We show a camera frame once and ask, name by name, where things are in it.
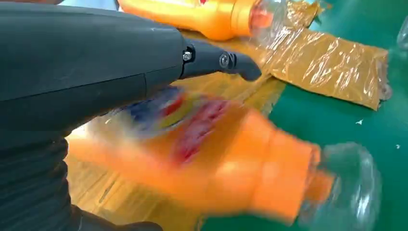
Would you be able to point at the ribbed grey left robot arm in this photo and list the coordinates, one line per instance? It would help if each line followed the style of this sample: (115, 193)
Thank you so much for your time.
(32, 191)

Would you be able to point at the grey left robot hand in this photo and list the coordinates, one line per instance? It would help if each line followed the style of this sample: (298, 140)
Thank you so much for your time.
(79, 63)

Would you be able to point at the green table mat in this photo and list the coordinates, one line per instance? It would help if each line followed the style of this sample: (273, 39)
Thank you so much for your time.
(334, 124)

